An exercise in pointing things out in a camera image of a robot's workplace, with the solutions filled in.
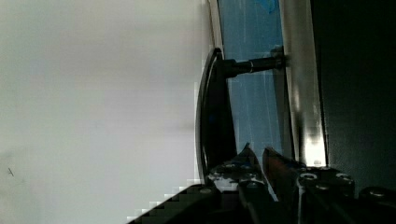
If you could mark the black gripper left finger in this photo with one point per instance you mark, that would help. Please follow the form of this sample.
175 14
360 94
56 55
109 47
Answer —
244 167

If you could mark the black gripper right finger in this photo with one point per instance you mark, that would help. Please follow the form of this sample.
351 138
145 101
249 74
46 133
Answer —
311 195

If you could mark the silver toaster oven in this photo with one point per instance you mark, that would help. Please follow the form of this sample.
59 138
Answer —
312 79

